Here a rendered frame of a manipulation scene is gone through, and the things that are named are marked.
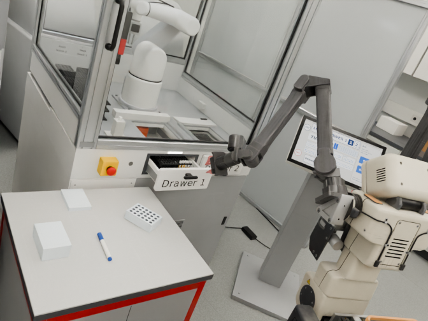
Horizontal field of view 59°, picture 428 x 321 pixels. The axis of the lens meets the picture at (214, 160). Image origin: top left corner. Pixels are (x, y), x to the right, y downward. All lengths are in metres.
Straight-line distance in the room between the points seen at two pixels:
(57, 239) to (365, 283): 1.12
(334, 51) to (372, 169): 1.89
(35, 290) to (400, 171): 1.20
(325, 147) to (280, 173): 2.01
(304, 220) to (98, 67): 1.57
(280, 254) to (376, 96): 1.34
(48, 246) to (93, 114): 0.53
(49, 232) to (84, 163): 0.39
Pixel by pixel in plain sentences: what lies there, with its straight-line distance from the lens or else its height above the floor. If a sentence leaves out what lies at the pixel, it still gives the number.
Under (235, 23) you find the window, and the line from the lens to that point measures 1.73.
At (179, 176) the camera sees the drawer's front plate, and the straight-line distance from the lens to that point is 1.70.
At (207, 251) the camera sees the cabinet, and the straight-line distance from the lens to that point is 2.45.
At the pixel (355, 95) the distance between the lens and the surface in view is 3.08.
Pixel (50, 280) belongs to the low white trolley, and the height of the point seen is 0.76.
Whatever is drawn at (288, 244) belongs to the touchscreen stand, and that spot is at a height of 0.39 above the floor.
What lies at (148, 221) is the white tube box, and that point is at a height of 0.80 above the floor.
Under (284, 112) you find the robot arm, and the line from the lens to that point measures 1.54.
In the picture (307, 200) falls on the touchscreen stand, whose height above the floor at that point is 0.73.
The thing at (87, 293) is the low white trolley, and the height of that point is 0.76.
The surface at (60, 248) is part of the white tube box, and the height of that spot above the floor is 0.81.
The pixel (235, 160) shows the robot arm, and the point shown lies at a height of 1.12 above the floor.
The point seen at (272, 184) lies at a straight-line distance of 3.49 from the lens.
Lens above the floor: 1.67
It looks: 23 degrees down
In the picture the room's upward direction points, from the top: 21 degrees clockwise
